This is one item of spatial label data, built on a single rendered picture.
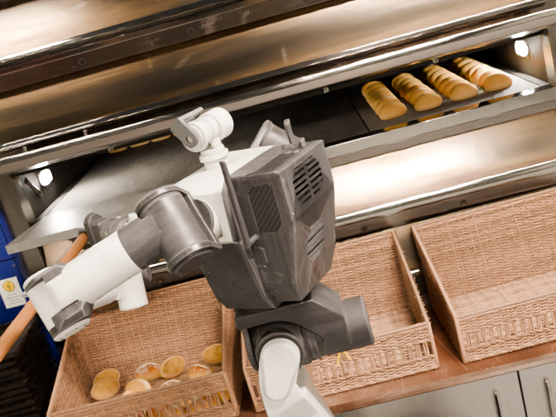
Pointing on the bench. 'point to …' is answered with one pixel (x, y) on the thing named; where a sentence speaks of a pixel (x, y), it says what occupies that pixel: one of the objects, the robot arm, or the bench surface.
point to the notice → (11, 293)
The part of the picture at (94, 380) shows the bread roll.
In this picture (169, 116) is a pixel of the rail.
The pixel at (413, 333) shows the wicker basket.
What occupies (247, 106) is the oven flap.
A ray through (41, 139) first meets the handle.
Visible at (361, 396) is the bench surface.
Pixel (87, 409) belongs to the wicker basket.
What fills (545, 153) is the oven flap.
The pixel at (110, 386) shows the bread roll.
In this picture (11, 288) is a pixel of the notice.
